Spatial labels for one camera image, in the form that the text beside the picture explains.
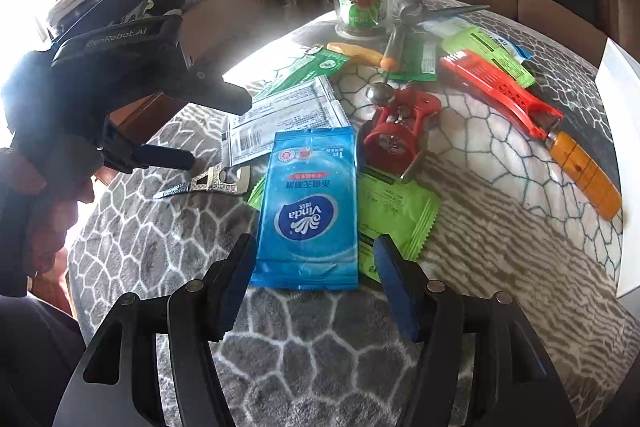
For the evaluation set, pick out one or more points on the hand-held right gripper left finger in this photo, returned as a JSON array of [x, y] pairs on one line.
[[237, 292]]

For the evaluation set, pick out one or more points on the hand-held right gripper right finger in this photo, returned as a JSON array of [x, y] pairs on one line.
[[395, 289]]

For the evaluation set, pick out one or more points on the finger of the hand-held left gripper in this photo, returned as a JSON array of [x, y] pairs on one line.
[[225, 97], [160, 158]]

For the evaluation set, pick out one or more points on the white cardboard box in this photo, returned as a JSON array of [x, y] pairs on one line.
[[625, 157]]

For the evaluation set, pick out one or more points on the person's left hand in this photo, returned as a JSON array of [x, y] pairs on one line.
[[65, 202]]

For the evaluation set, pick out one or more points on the silver bottle opener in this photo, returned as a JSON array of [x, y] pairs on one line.
[[225, 177]]

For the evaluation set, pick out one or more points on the wooden chair brown seat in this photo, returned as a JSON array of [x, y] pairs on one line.
[[235, 22]]

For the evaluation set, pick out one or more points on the lime green serrated packet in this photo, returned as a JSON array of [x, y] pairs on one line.
[[395, 207]]

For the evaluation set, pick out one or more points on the small green packet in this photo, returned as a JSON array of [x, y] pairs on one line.
[[259, 194]]

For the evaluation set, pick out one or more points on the dark green packet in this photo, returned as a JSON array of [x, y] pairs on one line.
[[422, 62], [320, 64]]

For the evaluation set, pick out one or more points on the yellow plastic tool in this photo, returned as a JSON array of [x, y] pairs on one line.
[[357, 52]]

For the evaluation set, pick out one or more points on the clear plastic jar green label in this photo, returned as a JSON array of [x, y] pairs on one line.
[[360, 14]]

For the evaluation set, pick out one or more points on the red corkscrew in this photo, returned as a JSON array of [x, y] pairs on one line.
[[420, 104]]

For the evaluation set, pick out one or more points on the person's dark trousers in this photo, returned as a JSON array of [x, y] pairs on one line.
[[35, 357]]

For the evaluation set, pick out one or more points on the red plastic grater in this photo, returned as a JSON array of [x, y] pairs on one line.
[[500, 84]]

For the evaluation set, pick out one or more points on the white and blue wipes packet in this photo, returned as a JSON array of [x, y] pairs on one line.
[[450, 26]]

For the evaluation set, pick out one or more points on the large lime green packet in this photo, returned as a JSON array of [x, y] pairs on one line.
[[480, 47]]

